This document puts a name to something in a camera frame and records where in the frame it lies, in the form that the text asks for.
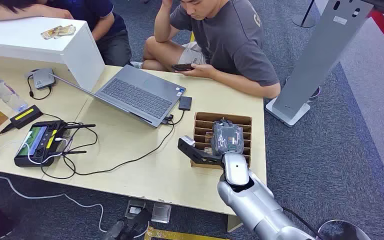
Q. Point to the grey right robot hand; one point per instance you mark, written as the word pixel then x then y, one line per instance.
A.
pixel 226 137

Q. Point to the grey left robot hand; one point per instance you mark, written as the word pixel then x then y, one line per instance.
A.
pixel 114 231

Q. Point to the person's left hand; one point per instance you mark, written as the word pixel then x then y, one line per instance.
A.
pixel 202 71

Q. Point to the person's right hand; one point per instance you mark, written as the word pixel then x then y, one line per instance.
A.
pixel 167 3

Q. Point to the black smartphone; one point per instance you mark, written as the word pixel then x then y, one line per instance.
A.
pixel 182 67

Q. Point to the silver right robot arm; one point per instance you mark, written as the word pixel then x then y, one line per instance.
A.
pixel 255 205

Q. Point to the gold printed card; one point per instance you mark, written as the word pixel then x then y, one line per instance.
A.
pixel 208 150
pixel 67 30
pixel 49 33

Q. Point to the wooden card organizer box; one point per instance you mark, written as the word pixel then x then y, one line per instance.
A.
pixel 202 124

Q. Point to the person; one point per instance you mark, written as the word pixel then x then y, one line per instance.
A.
pixel 238 39
pixel 109 30

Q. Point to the small black external drive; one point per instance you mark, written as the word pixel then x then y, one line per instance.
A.
pixel 185 103

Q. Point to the yellow floor tape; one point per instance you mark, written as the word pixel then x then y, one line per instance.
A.
pixel 178 236

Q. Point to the grey laptop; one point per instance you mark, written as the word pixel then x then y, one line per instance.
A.
pixel 139 94

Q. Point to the beige table leg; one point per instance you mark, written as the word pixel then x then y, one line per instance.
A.
pixel 234 223

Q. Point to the black pole with round base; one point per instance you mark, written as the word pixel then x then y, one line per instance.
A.
pixel 304 20

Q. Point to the black remote controller with screen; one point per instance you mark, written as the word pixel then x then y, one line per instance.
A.
pixel 36 145

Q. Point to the grey kiosk stand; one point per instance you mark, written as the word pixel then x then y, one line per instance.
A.
pixel 318 56

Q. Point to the white counter box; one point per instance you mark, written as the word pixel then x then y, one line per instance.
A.
pixel 29 39

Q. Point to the black battery, yellow label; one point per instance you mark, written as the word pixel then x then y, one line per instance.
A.
pixel 25 116

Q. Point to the grey adapter hub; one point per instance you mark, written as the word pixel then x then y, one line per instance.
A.
pixel 43 78

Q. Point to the clear plastic water bottle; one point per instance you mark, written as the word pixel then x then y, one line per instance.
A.
pixel 4 93

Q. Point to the left wrist camera, black bracket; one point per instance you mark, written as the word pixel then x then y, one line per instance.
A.
pixel 135 210

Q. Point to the wrist camera, black bracket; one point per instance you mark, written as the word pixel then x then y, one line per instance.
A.
pixel 135 210
pixel 195 153

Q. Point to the right wrist camera, black bracket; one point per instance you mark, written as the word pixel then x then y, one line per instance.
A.
pixel 195 153

